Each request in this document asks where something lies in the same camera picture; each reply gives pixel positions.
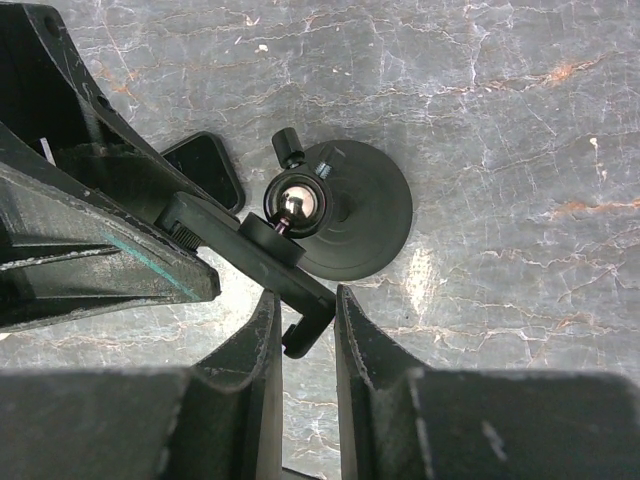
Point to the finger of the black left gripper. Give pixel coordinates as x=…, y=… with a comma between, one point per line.
x=68, y=252
x=48, y=93

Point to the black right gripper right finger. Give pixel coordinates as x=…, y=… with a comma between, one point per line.
x=392, y=410

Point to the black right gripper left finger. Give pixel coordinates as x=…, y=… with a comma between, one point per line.
x=226, y=417

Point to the black smartphone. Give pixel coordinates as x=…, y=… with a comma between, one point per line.
x=203, y=159

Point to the black round-base phone stand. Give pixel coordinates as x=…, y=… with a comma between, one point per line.
x=340, y=210

